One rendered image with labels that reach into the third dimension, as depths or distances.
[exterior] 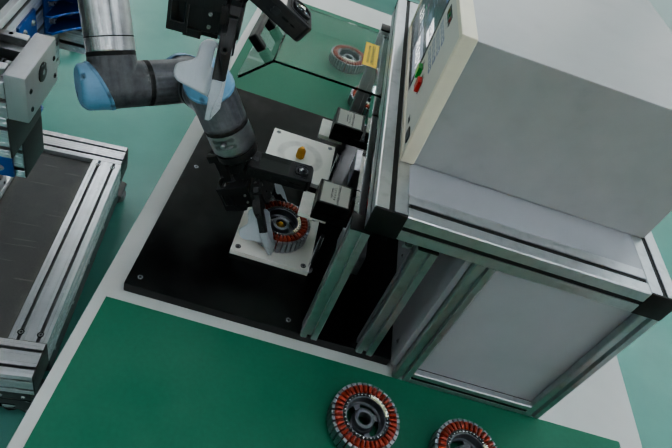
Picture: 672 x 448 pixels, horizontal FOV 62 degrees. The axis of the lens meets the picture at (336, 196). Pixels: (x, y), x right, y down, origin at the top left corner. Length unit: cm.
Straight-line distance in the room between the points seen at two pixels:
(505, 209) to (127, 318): 61
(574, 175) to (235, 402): 60
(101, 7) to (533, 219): 71
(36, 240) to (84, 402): 94
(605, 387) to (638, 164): 56
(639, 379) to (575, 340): 160
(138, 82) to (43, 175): 106
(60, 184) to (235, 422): 121
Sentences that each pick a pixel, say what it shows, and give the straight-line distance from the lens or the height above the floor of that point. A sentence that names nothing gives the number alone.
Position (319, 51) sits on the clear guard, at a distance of 108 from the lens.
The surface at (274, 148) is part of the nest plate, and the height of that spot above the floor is 78.
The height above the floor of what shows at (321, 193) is 92.
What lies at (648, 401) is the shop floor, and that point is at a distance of 252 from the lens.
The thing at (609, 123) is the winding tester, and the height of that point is 127.
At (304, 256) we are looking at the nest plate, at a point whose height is 78.
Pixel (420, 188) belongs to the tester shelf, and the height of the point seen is 111.
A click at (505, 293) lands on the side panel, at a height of 102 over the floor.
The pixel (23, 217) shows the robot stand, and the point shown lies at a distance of 185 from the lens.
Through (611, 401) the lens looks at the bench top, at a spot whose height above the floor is 75.
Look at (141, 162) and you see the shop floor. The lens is 232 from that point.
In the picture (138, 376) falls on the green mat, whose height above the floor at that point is 75.
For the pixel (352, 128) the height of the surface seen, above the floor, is 92.
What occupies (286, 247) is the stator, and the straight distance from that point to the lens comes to 105.
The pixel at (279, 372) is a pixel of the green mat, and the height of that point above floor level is 75.
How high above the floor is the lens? 158
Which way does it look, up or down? 41 degrees down
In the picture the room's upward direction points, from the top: 23 degrees clockwise
